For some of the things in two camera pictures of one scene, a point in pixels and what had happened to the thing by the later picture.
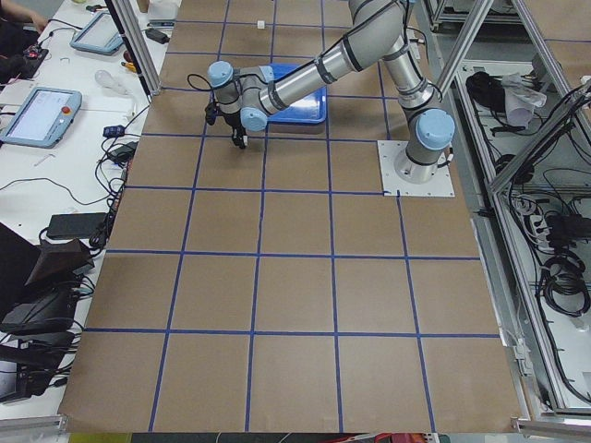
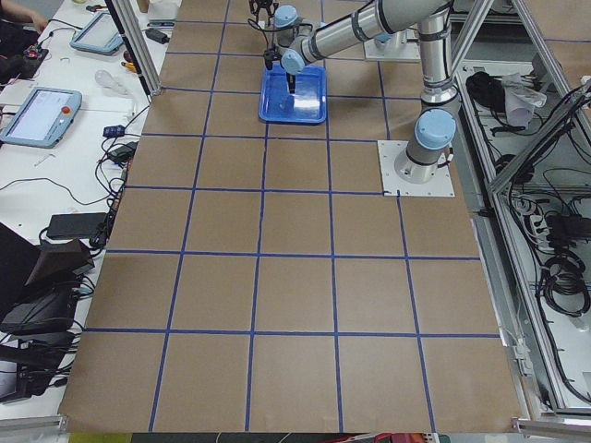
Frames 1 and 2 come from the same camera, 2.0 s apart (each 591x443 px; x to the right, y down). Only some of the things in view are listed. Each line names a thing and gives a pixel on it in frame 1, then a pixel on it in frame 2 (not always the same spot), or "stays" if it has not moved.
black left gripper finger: x=238 y=132 → x=271 y=8
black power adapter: x=157 y=35 stays
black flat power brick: x=75 y=225 stays
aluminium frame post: x=138 y=42 stays
